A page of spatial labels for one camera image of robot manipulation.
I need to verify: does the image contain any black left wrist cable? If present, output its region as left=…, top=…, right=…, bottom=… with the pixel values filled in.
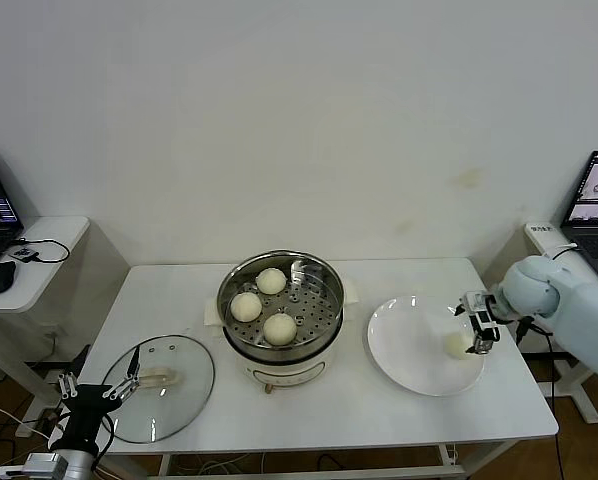
left=91, top=412, right=118, bottom=464

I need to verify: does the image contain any black hub with cable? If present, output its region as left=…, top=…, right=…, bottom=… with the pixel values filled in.
left=9, top=238, right=73, bottom=265

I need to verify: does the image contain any white electric cooker pot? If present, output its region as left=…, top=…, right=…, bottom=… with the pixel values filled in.
left=204, top=287, right=363, bottom=397

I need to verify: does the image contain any black cable with adapter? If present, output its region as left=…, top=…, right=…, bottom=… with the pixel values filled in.
left=516, top=243, right=580, bottom=480

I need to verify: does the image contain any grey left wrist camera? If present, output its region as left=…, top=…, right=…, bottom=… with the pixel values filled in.
left=0, top=452, right=70, bottom=480

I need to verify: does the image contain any round glass pot lid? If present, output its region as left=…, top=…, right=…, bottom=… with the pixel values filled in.
left=101, top=334, right=217, bottom=445

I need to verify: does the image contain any round white plate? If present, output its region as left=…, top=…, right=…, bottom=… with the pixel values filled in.
left=367, top=295, right=486, bottom=399

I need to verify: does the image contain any white steamed baozi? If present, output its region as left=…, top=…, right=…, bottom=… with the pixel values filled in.
left=229, top=292, right=263, bottom=322
left=443, top=332, right=475, bottom=360
left=262, top=313, right=299, bottom=347
left=256, top=268, right=288, bottom=296

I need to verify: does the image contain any white main table frame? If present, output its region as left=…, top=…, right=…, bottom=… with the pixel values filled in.
left=158, top=444, right=468, bottom=480

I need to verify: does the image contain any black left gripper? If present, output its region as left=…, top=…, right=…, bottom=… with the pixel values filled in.
left=57, top=345, right=141, bottom=446

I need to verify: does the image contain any stainless steel steamer basket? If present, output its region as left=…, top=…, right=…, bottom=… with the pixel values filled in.
left=217, top=251, right=346, bottom=362

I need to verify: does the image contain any white side table with mouse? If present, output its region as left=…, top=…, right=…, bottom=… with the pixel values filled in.
left=0, top=215, right=93, bottom=401

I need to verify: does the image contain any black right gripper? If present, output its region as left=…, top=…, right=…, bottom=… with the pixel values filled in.
left=453, top=289, right=508, bottom=355

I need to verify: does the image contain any thin white cable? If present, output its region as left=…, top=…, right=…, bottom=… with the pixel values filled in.
left=541, top=243, right=579, bottom=261

